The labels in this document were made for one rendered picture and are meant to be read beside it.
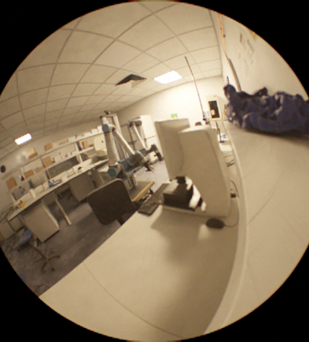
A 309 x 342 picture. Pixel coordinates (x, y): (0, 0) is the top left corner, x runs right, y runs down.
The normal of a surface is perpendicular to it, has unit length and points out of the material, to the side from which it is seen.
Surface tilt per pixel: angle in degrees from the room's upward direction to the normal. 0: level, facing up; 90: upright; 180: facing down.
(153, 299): 0
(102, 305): 0
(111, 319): 0
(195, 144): 90
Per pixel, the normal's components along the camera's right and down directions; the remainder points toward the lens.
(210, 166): -0.54, 0.43
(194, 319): -0.24, -0.91
